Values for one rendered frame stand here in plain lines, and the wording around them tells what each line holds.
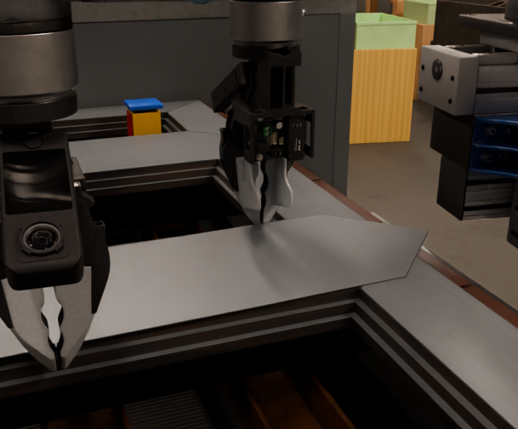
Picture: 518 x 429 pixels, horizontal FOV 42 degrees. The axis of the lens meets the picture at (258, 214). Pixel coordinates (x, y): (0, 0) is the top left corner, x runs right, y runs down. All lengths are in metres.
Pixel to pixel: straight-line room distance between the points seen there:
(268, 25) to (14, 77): 0.30
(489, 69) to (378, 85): 3.17
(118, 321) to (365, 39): 3.71
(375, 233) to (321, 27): 0.86
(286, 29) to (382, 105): 3.62
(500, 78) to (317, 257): 0.53
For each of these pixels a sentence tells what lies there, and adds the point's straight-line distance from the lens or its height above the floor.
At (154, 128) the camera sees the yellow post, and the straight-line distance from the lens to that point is 1.24.
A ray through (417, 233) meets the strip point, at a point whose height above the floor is 0.85.
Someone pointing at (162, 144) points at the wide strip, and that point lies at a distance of 1.12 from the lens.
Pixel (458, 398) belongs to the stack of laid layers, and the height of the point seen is 0.84.
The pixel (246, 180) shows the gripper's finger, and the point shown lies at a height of 0.91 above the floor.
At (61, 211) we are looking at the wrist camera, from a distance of 0.44.
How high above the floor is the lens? 1.15
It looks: 22 degrees down
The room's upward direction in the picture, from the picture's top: straight up
